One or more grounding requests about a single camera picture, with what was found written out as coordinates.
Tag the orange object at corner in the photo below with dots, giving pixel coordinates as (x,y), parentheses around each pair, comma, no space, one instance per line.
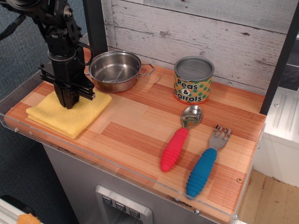
(28,219)

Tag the grey toy fridge cabinet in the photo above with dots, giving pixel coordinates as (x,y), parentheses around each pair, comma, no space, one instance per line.
(79,180)

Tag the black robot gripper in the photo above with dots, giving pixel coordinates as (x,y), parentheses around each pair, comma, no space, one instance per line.
(68,79)

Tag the peas and carrots can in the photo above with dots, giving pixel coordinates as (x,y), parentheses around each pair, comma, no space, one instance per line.
(193,79)

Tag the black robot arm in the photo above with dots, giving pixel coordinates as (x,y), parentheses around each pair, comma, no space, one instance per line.
(57,25)

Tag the white toy cabinet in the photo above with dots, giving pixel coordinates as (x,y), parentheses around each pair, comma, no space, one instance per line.
(277,154)

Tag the clear acrylic table guard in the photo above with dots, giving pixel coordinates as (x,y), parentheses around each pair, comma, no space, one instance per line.
(129,136)

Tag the blue handled fork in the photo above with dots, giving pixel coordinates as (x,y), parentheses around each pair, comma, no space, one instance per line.
(202,169)

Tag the silver dispenser button panel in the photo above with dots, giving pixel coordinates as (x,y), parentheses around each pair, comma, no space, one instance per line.
(118,209)

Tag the red handled spoon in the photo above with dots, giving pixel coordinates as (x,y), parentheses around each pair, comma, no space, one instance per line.
(190,118)

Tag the yellow rag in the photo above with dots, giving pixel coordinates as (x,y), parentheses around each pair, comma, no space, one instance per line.
(68,122)

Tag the small steel pot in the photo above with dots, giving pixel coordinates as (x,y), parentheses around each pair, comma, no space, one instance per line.
(116,71)

